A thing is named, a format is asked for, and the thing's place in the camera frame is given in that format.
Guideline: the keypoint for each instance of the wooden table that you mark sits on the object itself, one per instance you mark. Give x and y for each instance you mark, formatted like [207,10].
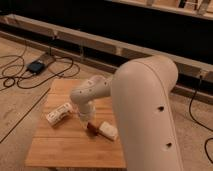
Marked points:
[68,144]

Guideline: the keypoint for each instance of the white sponge block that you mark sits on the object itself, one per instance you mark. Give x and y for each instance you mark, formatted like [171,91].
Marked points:
[108,130]

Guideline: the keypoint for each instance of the white plastic bottle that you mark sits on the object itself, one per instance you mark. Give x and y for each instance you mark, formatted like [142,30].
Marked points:
[59,113]

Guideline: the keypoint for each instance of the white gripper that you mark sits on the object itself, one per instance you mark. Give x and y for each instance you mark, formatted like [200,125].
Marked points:
[86,111]

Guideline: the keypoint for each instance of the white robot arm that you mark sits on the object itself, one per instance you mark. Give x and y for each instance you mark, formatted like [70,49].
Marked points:
[139,90]

